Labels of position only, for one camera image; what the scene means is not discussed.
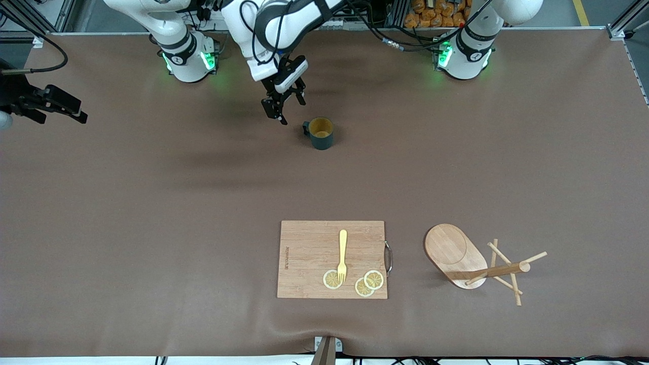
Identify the dark green cup yellow inside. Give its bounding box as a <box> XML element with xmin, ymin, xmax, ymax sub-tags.
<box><xmin>303</xmin><ymin>117</ymin><xmax>335</xmax><ymax>151</ymax></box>

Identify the pile of orange bread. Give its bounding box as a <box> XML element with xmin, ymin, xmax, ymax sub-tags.
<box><xmin>404</xmin><ymin>0</ymin><xmax>470</xmax><ymax>28</ymax></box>

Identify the white power strip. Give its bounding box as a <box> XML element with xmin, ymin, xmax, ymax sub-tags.
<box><xmin>195</xmin><ymin>0</ymin><xmax>225</xmax><ymax>31</ymax></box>

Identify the yellow plastic fork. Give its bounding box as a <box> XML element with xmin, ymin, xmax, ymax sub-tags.
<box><xmin>337</xmin><ymin>230</ymin><xmax>348</xmax><ymax>283</ymax></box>

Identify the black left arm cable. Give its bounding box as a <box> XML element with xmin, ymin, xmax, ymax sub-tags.
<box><xmin>350</xmin><ymin>0</ymin><xmax>442</xmax><ymax>52</ymax></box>

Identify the wooden mug tree rack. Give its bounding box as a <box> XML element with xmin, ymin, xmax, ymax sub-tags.
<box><xmin>424</xmin><ymin>224</ymin><xmax>548</xmax><ymax>306</ymax></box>

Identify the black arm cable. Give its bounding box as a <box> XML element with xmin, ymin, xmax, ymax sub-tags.
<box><xmin>0</xmin><ymin>33</ymin><xmax>69</xmax><ymax>76</ymax></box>
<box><xmin>350</xmin><ymin>0</ymin><xmax>442</xmax><ymax>52</ymax></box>

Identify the bamboo cutting board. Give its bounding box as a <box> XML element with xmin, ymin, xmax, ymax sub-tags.
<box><xmin>277</xmin><ymin>220</ymin><xmax>388</xmax><ymax>300</ymax></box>

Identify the camera mount post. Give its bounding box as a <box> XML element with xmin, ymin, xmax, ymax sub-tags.
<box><xmin>310</xmin><ymin>336</ymin><xmax>344</xmax><ymax>365</ymax></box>

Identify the brown table mat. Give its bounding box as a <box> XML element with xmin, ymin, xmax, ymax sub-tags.
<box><xmin>0</xmin><ymin>28</ymin><xmax>649</xmax><ymax>358</ymax></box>

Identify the aluminium frame post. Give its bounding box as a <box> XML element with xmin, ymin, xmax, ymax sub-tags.
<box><xmin>607</xmin><ymin>0</ymin><xmax>649</xmax><ymax>40</ymax></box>
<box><xmin>0</xmin><ymin>0</ymin><xmax>77</xmax><ymax>36</ymax></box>

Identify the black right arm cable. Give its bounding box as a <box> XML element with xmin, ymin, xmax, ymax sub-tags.
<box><xmin>0</xmin><ymin>33</ymin><xmax>69</xmax><ymax>76</ymax></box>

